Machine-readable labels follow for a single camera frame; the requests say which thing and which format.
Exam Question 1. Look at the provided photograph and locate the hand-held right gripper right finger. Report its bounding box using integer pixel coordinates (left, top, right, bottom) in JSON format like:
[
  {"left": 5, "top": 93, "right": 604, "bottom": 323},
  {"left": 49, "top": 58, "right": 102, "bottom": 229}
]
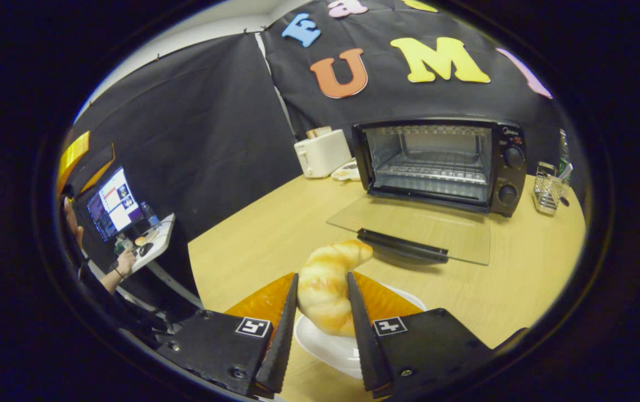
[{"left": 347, "top": 271, "right": 528, "bottom": 400}]

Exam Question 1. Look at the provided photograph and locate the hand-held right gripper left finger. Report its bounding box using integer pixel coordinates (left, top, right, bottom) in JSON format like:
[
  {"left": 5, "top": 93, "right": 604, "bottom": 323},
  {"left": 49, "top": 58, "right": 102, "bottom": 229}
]
[{"left": 155, "top": 272, "right": 300, "bottom": 400}]

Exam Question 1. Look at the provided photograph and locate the golden croissant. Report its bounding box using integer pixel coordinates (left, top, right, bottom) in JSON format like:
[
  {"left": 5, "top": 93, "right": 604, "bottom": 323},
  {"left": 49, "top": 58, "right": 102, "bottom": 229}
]
[{"left": 296, "top": 239, "right": 374, "bottom": 337}]

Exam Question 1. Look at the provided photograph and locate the black electric oven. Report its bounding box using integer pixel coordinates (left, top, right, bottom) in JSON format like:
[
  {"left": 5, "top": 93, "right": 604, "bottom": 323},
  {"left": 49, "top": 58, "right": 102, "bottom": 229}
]
[{"left": 326, "top": 117, "right": 528, "bottom": 266}]

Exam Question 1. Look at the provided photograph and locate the white plate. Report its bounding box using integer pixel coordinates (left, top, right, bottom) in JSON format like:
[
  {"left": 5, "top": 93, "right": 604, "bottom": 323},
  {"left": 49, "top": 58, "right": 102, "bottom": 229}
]
[{"left": 293, "top": 285, "right": 426, "bottom": 380}]

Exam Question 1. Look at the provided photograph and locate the computer monitor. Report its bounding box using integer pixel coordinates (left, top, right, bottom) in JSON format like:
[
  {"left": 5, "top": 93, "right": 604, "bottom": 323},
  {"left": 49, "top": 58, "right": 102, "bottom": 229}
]
[{"left": 85, "top": 165, "right": 145, "bottom": 242}]

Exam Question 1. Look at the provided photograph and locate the small white side table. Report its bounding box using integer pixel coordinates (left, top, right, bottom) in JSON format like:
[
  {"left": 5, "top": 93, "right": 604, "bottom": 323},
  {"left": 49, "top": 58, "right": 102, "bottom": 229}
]
[{"left": 113, "top": 212, "right": 176, "bottom": 274}]

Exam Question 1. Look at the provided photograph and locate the black backdrop cloth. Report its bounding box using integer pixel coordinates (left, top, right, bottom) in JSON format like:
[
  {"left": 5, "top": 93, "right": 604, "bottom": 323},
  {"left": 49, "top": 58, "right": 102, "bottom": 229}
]
[{"left": 71, "top": 0, "right": 588, "bottom": 313}]

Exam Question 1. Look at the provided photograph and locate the small patterned dish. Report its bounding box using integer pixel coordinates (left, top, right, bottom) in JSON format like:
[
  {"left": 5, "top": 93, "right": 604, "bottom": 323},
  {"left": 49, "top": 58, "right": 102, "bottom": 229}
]
[{"left": 331, "top": 159, "right": 362, "bottom": 182}]

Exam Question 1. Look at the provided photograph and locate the white toaster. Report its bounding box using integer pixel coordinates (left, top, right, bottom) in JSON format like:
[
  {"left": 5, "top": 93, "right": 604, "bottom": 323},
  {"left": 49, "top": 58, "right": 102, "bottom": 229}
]
[{"left": 294, "top": 128, "right": 352, "bottom": 179}]

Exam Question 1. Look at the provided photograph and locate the clear plastic bottle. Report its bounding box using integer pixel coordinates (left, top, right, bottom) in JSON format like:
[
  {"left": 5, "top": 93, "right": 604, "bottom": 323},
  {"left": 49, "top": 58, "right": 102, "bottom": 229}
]
[{"left": 557, "top": 128, "right": 571, "bottom": 179}]

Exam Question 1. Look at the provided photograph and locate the metal wire basket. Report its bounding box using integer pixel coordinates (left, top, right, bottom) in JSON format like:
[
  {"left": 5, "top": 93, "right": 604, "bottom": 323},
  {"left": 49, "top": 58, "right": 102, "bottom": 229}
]
[{"left": 533, "top": 162, "right": 572, "bottom": 216}]

